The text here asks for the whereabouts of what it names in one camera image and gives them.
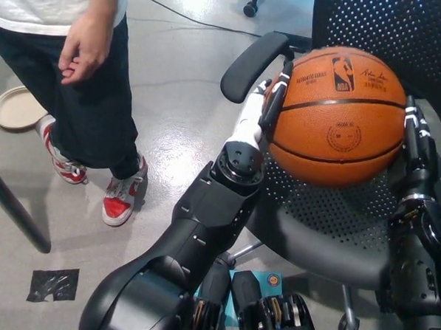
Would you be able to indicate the person's left red sneaker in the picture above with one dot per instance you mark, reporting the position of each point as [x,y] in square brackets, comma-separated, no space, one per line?
[120,200]

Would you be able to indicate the black perforated office chair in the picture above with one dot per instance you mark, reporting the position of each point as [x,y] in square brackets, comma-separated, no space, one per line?
[314,214]

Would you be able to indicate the robot left white-black hand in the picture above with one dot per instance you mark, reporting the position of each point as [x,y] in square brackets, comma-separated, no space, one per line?
[251,115]

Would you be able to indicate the teal TP-Link box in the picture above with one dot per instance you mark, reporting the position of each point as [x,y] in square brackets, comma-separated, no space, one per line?
[266,280]

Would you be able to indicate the person's red sneaker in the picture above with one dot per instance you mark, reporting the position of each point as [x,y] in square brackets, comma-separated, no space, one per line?
[66,168]
[120,200]

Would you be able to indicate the orange Wilson NBA basketball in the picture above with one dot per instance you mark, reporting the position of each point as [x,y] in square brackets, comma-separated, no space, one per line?
[337,119]

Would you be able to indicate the person's left hand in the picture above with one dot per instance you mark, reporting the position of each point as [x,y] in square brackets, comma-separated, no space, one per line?
[84,50]

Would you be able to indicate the black chair caster leg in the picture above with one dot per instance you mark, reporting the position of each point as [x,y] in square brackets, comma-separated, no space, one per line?
[251,5]

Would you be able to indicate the person's right red sneaker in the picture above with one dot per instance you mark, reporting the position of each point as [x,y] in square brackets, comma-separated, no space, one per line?
[66,168]

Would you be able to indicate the black tape patch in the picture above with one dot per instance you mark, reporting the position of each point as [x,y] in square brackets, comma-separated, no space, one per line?
[53,285]

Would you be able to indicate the robot right white-black hand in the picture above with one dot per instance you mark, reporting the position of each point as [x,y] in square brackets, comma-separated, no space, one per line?
[421,153]

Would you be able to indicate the person in white shirt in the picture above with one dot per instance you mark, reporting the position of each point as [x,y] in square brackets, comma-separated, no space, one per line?
[90,110]

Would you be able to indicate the black slanted table leg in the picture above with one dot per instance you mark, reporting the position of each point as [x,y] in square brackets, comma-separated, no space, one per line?
[15,206]

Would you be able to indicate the beige paper plate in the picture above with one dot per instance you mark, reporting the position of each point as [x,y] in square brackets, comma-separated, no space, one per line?
[16,108]

